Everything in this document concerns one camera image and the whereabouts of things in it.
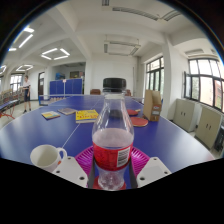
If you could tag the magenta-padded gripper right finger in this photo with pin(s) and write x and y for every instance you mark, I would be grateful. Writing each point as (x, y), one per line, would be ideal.
(153, 171)

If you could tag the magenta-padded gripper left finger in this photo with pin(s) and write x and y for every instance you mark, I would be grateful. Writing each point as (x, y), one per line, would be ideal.
(70, 171)

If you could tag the clear red-labelled drink bottle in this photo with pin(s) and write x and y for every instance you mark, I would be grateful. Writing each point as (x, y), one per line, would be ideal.
(112, 150)

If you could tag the white mug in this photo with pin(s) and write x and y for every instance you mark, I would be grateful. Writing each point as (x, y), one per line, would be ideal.
(45, 157)

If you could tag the red table tennis paddle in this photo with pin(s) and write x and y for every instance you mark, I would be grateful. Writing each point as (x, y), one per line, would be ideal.
(133, 112)
(139, 121)

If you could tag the yellow book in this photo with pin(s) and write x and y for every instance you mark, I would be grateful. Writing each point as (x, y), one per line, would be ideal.
(86, 116)

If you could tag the small colourful book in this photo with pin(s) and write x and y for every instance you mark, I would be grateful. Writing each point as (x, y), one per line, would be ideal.
(50, 115)

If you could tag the thin grey book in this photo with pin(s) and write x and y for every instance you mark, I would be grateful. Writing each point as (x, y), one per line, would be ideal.
(67, 111)

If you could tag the cream two-door cabinet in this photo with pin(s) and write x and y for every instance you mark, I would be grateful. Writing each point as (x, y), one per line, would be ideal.
(207, 126)
(184, 115)

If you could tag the brown cardboard box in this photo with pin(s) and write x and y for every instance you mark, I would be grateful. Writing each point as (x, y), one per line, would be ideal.
(152, 106)

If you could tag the low blue court barrier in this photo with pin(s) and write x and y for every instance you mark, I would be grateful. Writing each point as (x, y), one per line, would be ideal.
(51, 99)

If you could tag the black bin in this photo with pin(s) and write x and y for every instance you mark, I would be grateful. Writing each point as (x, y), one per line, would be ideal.
(219, 136)

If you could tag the brown armchair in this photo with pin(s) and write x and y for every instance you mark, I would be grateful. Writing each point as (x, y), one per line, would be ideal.
(95, 91)
(128, 92)

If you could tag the tall blue partition panels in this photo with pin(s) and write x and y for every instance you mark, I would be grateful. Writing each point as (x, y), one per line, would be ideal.
(66, 86)

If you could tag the blue red-legged tennis table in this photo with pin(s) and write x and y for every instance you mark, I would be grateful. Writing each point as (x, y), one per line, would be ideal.
(7, 106)

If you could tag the person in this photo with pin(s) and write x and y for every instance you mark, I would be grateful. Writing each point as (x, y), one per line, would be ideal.
(26, 91)

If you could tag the dark wooden door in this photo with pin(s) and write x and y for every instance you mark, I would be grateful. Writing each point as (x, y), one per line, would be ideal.
(41, 84)

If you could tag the tall black-framed glass door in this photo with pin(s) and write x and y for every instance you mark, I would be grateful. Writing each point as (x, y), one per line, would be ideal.
(155, 76)

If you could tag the large black-framed window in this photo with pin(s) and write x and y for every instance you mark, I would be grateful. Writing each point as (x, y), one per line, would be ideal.
(205, 83)

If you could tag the small bright window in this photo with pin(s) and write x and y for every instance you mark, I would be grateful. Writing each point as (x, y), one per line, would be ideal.
(15, 82)

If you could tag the ceiling light strips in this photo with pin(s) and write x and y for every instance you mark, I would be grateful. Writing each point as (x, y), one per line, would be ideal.
(53, 52)

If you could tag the square ceiling air conditioner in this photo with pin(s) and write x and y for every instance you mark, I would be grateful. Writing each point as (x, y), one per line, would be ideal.
(121, 48)

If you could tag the long ceiling air vent unit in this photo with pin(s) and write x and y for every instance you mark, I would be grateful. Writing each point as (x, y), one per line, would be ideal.
(140, 12)

